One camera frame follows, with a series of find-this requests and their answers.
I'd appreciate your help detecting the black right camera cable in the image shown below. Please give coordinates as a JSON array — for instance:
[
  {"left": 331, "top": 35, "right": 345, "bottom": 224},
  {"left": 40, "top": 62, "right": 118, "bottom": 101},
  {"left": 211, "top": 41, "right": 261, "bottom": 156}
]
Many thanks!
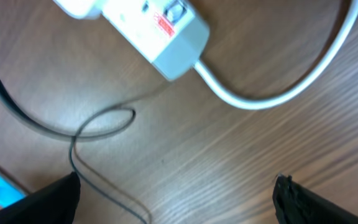
[{"left": 0, "top": 34, "right": 136, "bottom": 142}]

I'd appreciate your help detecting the white power strip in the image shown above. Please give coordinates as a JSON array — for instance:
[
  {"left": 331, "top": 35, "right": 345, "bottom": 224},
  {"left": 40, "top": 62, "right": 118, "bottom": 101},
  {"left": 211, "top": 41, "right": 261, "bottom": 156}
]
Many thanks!
[{"left": 102, "top": 0, "right": 210, "bottom": 80}]

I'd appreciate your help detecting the white charger plug adapter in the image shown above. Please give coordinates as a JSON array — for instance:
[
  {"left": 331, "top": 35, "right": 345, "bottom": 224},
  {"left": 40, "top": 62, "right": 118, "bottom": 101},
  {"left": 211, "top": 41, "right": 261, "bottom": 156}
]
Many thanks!
[{"left": 53, "top": 0, "right": 106, "bottom": 19}]

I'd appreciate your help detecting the blue screen Galaxy smartphone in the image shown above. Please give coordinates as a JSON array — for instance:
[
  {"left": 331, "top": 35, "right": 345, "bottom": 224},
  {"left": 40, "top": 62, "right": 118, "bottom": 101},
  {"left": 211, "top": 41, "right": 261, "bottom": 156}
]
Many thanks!
[{"left": 0, "top": 168, "right": 29, "bottom": 208}]

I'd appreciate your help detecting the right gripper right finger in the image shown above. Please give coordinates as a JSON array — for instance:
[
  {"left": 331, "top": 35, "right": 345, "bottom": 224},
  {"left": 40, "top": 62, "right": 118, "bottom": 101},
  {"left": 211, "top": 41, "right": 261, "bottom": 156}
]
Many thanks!
[{"left": 272, "top": 174, "right": 358, "bottom": 224}]

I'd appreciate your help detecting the white power strip cord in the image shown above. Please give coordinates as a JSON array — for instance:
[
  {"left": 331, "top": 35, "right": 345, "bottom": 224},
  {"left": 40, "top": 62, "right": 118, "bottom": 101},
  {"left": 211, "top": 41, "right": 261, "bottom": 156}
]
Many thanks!
[{"left": 193, "top": 0, "right": 358, "bottom": 111}]

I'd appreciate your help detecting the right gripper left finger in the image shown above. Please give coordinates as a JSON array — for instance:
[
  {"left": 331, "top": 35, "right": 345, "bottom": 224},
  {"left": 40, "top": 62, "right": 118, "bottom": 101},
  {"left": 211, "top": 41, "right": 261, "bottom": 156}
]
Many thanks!
[{"left": 0, "top": 172, "right": 81, "bottom": 224}]

